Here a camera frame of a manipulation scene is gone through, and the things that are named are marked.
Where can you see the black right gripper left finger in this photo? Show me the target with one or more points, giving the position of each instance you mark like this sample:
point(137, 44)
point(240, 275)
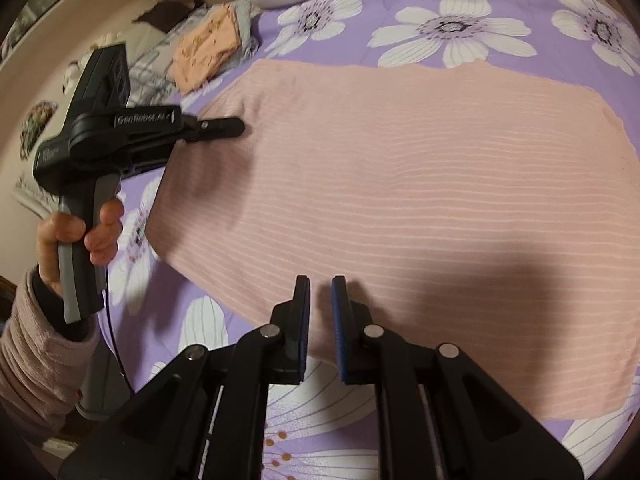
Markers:
point(276, 353)

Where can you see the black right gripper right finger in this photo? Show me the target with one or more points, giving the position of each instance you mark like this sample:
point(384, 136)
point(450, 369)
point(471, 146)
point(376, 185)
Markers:
point(366, 352)

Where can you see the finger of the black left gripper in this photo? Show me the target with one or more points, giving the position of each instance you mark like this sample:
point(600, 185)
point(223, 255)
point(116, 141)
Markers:
point(199, 130)

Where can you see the pink striped garment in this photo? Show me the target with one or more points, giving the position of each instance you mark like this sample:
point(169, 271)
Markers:
point(475, 205)

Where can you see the pink sleeved left forearm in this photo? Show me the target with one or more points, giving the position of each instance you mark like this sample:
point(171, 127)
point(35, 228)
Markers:
point(44, 360)

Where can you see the orange printed folded clothes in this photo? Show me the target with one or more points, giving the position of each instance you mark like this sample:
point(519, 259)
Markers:
point(212, 47)

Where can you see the person left hand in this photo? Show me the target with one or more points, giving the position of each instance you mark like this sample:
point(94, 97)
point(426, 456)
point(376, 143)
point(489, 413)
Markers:
point(59, 228)

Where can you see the plaid grey blanket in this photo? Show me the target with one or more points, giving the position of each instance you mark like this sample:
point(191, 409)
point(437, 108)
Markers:
point(150, 80)

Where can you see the grey folded garment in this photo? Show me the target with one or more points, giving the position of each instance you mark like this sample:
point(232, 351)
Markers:
point(244, 19)

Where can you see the purple floral bed sheet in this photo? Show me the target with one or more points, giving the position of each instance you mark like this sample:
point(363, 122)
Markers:
point(323, 429)

